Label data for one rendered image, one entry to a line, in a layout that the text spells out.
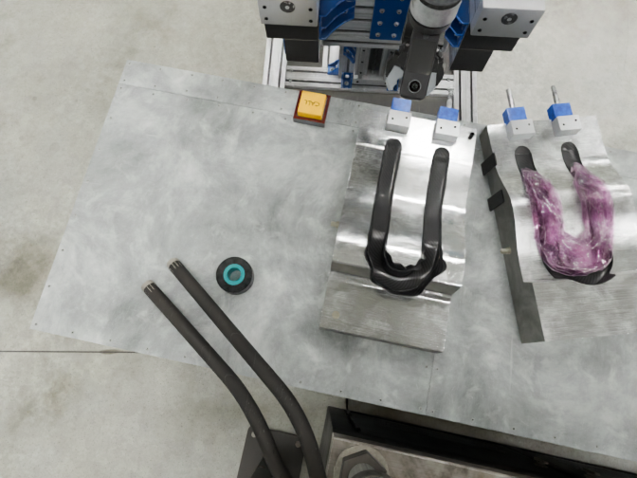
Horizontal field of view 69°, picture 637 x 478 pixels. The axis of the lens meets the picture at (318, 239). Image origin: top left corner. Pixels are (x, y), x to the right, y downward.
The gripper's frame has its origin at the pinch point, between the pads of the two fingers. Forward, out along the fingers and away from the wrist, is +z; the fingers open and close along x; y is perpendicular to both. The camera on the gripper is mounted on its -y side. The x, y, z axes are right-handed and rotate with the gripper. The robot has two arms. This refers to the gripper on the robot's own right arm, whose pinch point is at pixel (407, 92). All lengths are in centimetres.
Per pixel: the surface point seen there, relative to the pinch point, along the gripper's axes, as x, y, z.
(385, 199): -0.4, -18.5, 12.9
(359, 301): 1.0, -41.1, 14.8
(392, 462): -12, -72, 22
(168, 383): 61, -74, 101
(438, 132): -8.9, -2.3, 9.1
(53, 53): 155, 55, 101
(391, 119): 1.5, -1.3, 9.1
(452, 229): -15.1, -23.2, 10.5
